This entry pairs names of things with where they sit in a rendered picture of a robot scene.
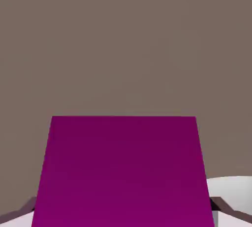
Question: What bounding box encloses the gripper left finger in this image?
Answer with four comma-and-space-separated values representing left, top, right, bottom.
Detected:
0, 196, 37, 227

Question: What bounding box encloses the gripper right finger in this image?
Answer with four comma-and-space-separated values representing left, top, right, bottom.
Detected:
209, 197, 252, 227

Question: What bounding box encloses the small magenta cube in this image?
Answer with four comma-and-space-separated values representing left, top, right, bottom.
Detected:
31, 115, 216, 227

